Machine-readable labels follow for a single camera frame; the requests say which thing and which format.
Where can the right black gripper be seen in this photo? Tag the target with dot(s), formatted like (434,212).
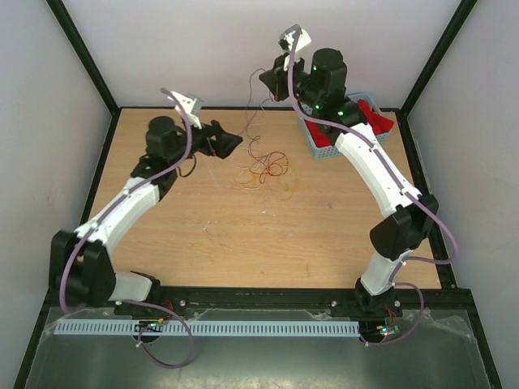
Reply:
(276,83)

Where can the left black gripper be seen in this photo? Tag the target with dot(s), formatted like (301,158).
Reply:
(225,143)

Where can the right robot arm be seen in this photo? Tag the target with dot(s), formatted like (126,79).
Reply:
(407,213)

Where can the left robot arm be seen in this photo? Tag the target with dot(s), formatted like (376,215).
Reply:
(81,270)

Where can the white zip tie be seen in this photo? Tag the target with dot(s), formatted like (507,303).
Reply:
(213,177)

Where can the red cloth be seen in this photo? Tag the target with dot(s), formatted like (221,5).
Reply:
(380,125)

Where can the left green circuit board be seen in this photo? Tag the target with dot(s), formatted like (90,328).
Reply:
(148,326)

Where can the green circuit board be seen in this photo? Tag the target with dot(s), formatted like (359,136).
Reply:
(388,330)
(148,326)

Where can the right green circuit board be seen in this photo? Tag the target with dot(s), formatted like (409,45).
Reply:
(388,330)

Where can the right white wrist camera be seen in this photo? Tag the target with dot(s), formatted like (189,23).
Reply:
(295,38)

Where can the black aluminium frame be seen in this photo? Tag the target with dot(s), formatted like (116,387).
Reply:
(438,245)

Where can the light blue slotted cable duct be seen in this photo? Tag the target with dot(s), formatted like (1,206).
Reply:
(119,327)

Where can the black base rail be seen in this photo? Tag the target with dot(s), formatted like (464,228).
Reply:
(338,302)

